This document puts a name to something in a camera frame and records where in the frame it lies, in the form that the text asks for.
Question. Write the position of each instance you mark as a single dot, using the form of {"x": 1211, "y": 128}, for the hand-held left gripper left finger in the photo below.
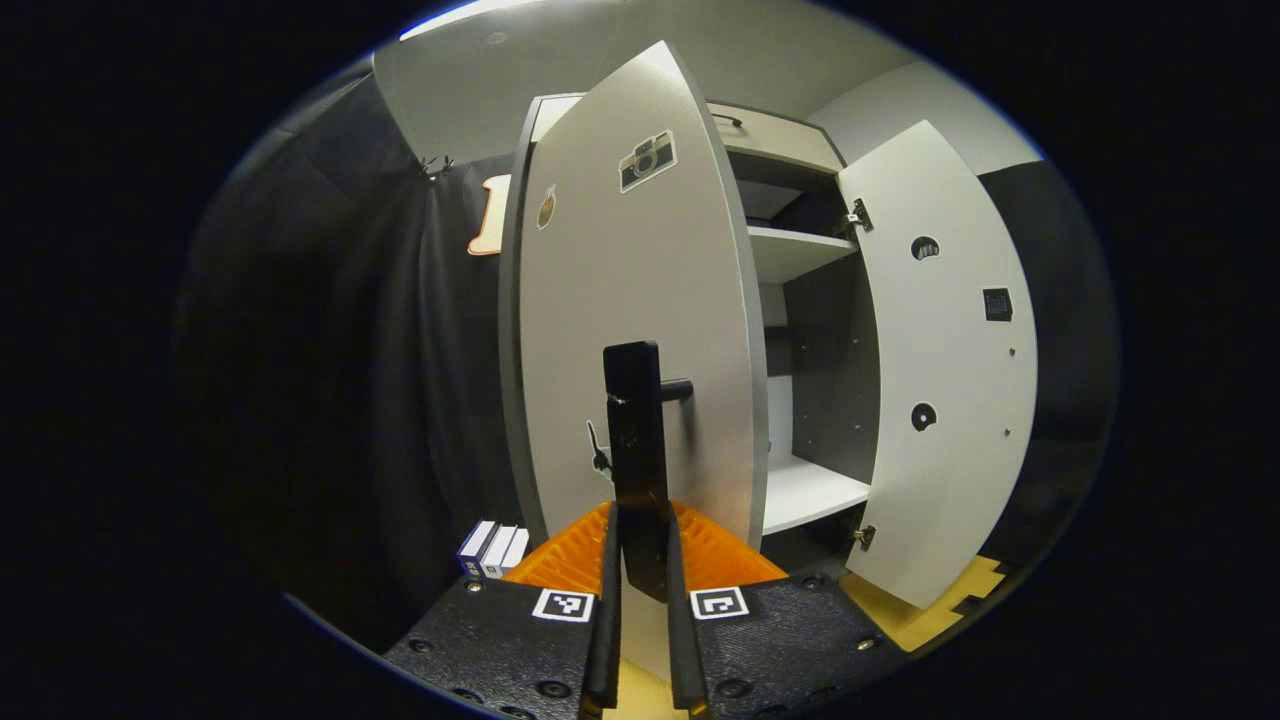
{"x": 603, "y": 650}

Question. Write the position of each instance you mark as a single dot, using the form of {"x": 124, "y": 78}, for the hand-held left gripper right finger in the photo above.
{"x": 685, "y": 650}

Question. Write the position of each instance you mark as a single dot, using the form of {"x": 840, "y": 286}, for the grey double-door shoe cabinet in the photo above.
{"x": 830, "y": 370}

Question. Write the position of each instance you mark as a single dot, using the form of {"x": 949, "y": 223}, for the white door with camera sticker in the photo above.
{"x": 640, "y": 270}

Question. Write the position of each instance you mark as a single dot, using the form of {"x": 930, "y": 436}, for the white door with glasses sticker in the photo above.
{"x": 950, "y": 350}

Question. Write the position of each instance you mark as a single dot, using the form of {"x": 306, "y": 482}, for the white cabinet shelf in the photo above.
{"x": 790, "y": 250}
{"x": 810, "y": 490}

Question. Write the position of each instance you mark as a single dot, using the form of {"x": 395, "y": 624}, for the white blue box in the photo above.
{"x": 497, "y": 552}
{"x": 474, "y": 548}
{"x": 514, "y": 548}

